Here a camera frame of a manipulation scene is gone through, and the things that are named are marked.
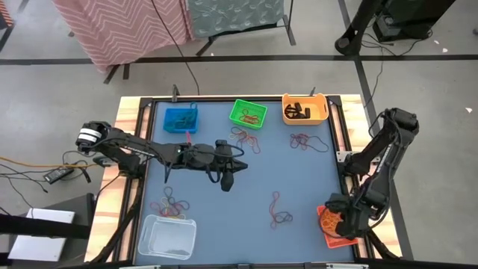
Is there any black low cabinet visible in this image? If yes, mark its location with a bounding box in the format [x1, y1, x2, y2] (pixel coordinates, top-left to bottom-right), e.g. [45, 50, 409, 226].
[0, 192, 97, 269]

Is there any black power adapter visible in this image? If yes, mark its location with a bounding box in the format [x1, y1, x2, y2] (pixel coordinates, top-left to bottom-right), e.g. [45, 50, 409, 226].
[43, 167, 75, 185]

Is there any black pole stand base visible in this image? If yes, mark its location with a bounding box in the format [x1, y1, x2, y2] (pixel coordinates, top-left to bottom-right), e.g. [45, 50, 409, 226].
[334, 0, 385, 57]

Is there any black computer tower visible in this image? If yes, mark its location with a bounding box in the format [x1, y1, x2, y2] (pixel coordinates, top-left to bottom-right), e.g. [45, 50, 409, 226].
[373, 0, 457, 43]

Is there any yellow plastic basket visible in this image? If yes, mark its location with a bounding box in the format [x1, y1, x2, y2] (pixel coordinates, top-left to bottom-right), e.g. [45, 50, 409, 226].
[282, 93, 329, 126]

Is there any black cloth stand frame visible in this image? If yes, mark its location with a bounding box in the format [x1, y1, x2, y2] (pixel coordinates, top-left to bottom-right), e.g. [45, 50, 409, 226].
[195, 14, 297, 58]

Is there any green plastic basket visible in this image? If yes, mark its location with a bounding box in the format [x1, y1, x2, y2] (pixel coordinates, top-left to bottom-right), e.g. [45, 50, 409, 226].
[229, 99, 269, 131]

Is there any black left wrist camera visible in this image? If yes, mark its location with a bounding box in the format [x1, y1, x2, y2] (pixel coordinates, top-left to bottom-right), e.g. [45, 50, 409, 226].
[220, 170, 235, 193]

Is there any thin black floor cable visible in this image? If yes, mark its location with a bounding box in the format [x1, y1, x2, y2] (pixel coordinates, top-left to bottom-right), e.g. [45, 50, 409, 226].
[364, 33, 386, 109]

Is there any white flat board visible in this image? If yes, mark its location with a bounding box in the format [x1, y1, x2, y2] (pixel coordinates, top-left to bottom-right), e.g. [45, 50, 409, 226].
[7, 208, 76, 262]

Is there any grey leaf-print cloth screen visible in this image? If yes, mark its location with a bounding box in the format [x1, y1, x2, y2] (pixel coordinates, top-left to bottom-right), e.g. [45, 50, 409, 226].
[185, 0, 287, 39]

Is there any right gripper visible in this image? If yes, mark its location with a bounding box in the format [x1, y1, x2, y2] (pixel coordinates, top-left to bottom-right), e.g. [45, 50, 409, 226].
[330, 194, 374, 240]

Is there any thin dark rubber band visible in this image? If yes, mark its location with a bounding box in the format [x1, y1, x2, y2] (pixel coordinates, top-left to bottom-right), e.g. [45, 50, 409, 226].
[305, 134, 330, 153]
[274, 211, 295, 225]
[235, 129, 255, 150]

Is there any black hanging cable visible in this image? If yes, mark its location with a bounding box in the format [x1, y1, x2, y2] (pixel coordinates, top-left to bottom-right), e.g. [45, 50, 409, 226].
[150, 0, 201, 96]

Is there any orange floor cable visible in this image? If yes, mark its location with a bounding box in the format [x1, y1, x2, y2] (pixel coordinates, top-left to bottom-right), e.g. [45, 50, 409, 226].
[0, 155, 99, 170]

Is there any blue plastic basket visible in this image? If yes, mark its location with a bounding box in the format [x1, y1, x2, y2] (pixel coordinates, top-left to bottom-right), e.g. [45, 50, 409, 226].
[163, 107, 199, 135]

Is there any clear plastic container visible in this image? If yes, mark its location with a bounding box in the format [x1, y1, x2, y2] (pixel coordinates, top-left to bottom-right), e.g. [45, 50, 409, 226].
[137, 214, 197, 262]

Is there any orange plastic basket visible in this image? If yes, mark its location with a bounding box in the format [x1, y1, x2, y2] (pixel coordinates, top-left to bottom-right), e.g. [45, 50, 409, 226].
[316, 204, 359, 250]

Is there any pink chevron cloth screen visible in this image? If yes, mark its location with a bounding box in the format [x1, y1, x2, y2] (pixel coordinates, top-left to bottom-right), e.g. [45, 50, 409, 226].
[51, 0, 195, 74]

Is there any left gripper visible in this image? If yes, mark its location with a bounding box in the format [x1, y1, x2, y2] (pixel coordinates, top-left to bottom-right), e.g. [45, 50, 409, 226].
[208, 140, 249, 175]

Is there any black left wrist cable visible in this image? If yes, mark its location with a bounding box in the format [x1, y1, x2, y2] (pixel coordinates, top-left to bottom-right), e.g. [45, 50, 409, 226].
[218, 144, 246, 160]

